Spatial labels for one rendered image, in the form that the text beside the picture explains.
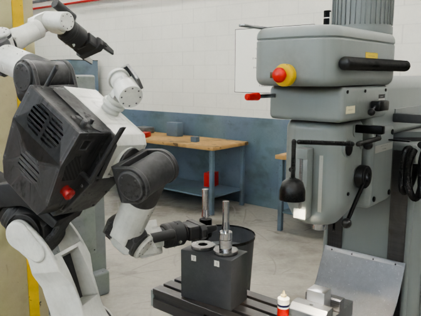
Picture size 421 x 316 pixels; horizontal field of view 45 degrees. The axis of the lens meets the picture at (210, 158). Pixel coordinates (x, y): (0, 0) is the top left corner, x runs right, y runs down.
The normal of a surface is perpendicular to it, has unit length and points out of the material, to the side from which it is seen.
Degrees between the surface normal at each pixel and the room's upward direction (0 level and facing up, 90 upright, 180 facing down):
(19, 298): 90
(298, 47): 90
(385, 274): 63
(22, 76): 90
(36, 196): 97
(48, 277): 115
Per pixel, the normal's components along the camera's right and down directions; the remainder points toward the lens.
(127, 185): -0.51, 0.36
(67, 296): -0.32, 0.15
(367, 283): -0.56, -0.35
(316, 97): -0.64, 0.12
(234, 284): 0.84, 0.09
